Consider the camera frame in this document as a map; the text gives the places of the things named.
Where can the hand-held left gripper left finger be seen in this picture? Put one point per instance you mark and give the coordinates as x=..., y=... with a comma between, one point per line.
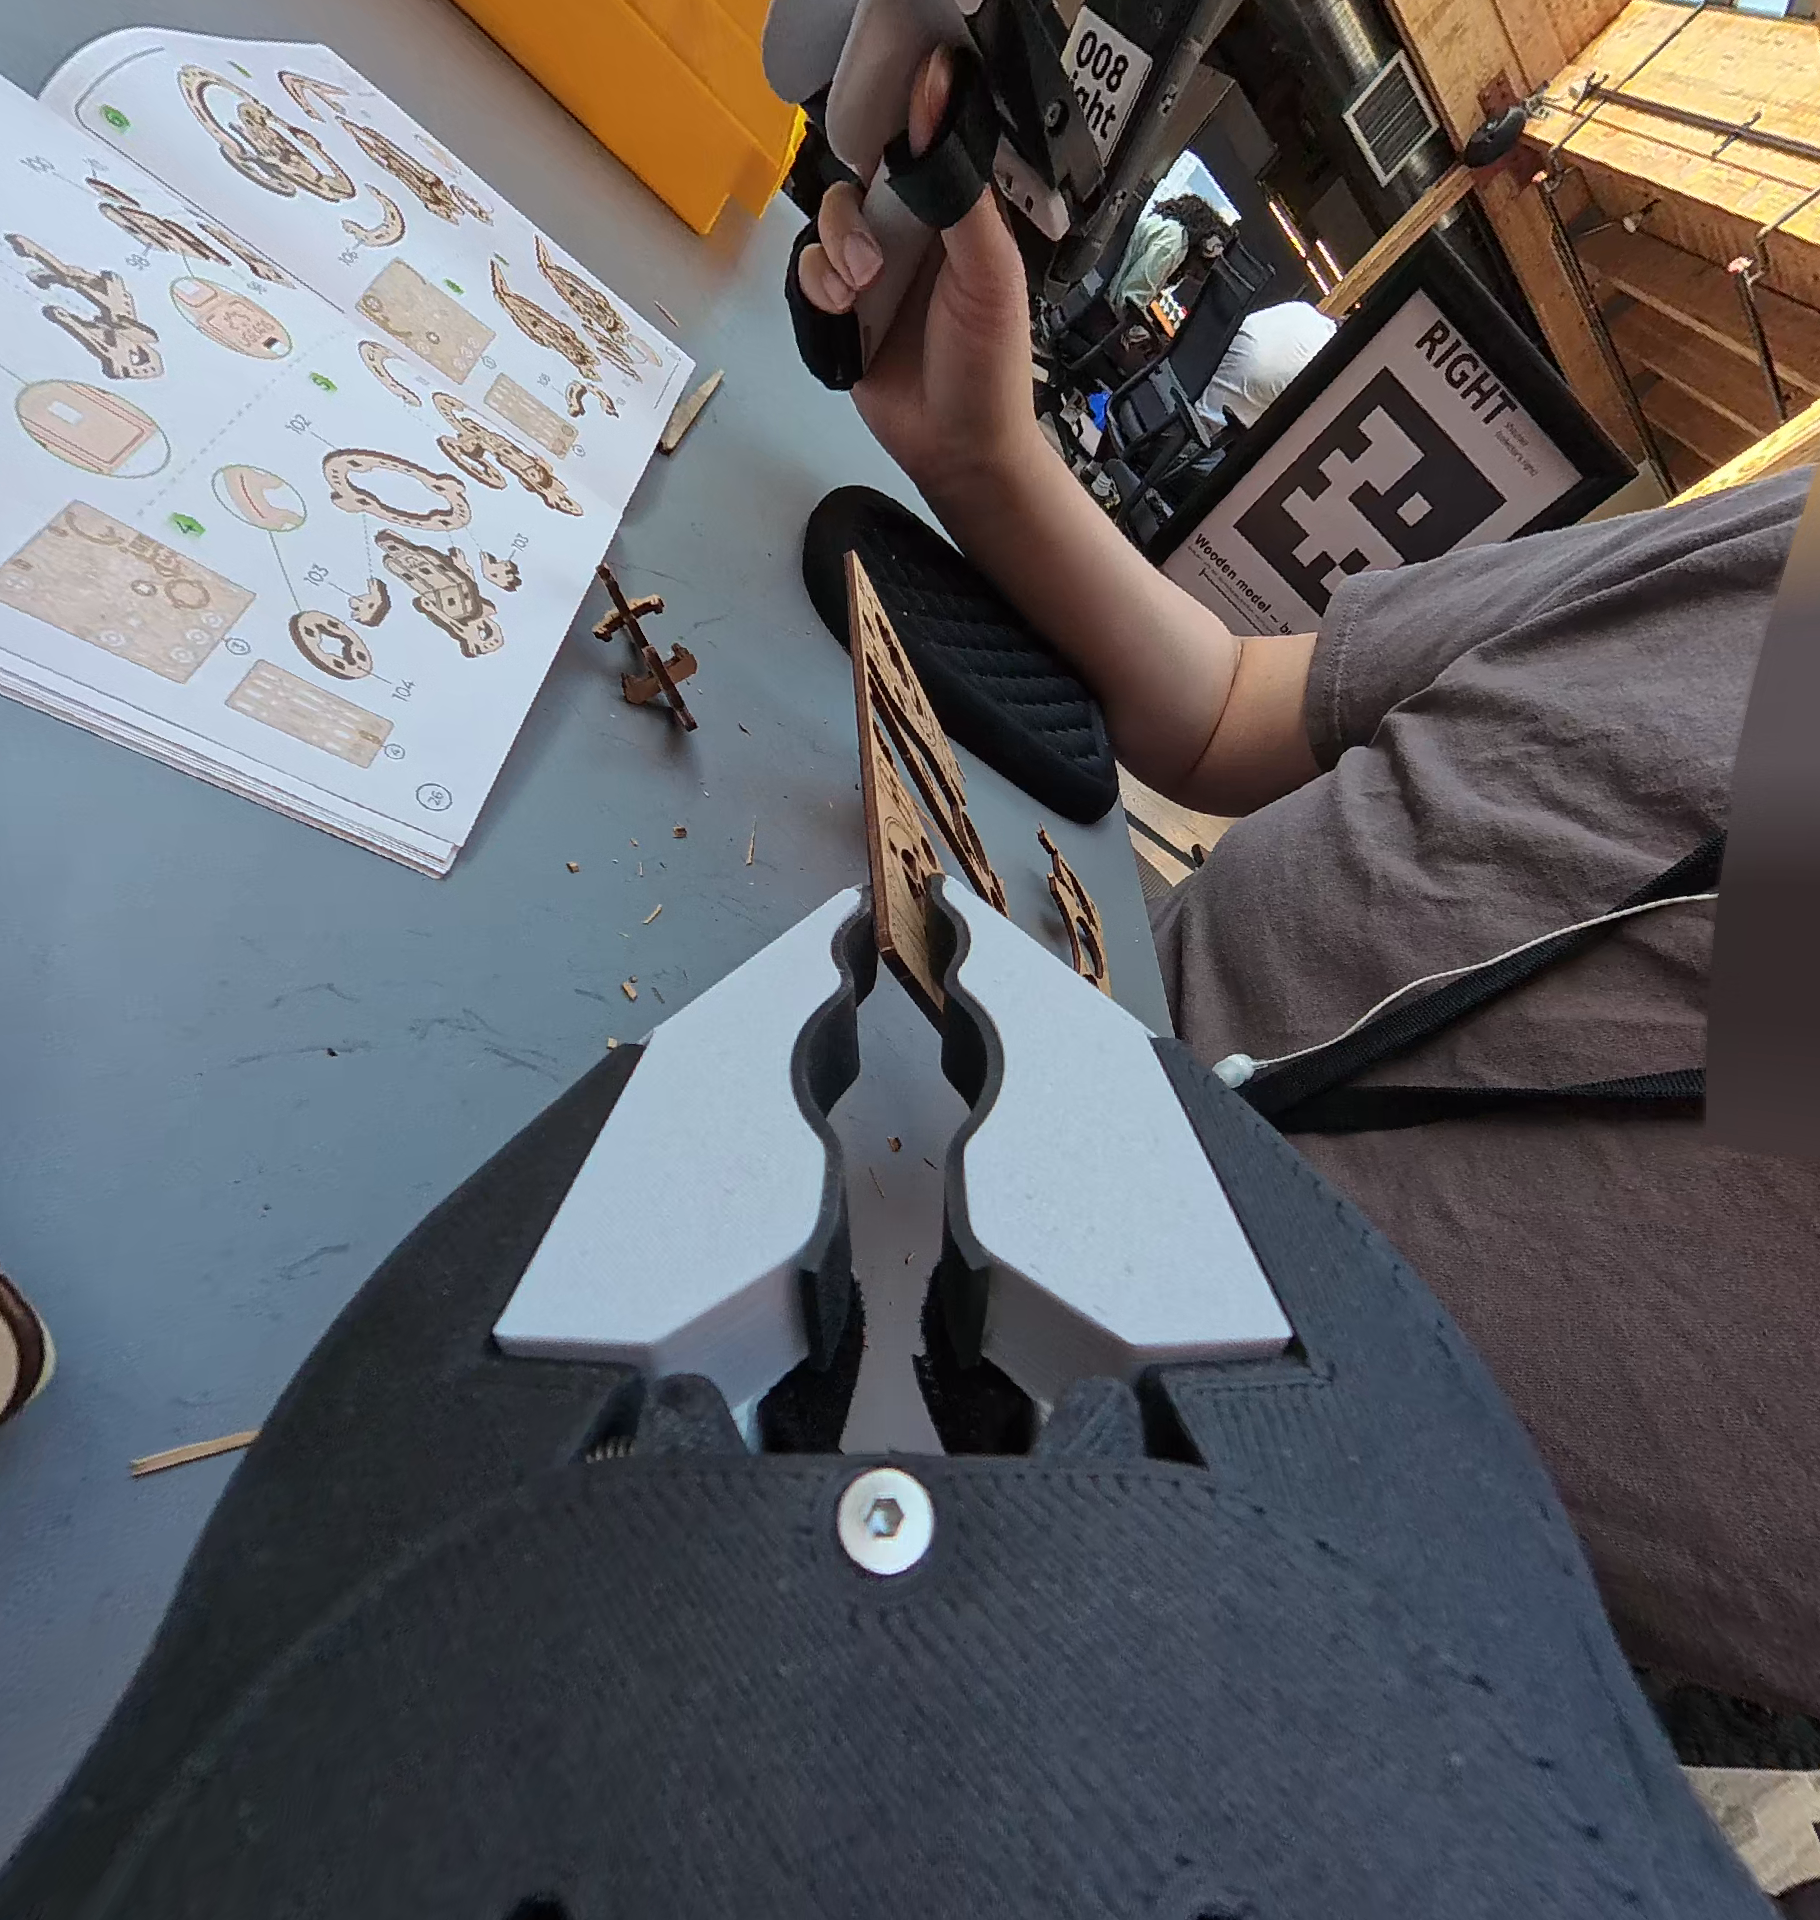
x=670, y=1200

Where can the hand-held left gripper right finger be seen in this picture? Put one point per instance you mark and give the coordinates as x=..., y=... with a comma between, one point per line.
x=1120, y=1200

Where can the laser-cut wooden parts sheet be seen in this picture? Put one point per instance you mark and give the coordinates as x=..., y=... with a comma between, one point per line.
x=910, y=901

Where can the curved wooden model part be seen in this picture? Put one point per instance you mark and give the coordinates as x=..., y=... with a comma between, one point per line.
x=1078, y=915

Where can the person's right hand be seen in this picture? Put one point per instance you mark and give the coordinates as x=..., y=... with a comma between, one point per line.
x=978, y=361

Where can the black office chair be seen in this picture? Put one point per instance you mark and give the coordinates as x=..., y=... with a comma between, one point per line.
x=1149, y=435

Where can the framed black-white tag sign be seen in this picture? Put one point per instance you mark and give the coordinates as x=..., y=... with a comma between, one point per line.
x=1449, y=451

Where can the person's grey shirt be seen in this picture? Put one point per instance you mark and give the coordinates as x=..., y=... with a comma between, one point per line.
x=1525, y=1351

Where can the yellow plastic bin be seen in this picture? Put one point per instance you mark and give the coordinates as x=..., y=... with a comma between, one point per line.
x=654, y=90

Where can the flat wooden sliver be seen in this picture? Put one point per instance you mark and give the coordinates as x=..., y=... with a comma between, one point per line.
x=690, y=413

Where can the black wrist rest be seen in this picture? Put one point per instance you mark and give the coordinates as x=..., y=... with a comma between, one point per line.
x=1000, y=676

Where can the wooden shelf rack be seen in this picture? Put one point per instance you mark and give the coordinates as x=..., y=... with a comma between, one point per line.
x=1645, y=196

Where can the small wooden cross assembly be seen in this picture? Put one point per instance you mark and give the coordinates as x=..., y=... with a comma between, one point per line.
x=641, y=662

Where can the long wooden splinter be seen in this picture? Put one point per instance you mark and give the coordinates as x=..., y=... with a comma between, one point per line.
x=189, y=1456

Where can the white instruction booklet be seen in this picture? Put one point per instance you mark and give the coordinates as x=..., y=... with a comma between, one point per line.
x=249, y=377

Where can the pale paper scrap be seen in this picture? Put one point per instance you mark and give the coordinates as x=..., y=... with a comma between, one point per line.
x=1795, y=1822

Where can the wall air vent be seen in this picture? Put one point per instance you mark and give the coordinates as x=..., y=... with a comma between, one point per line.
x=1391, y=113

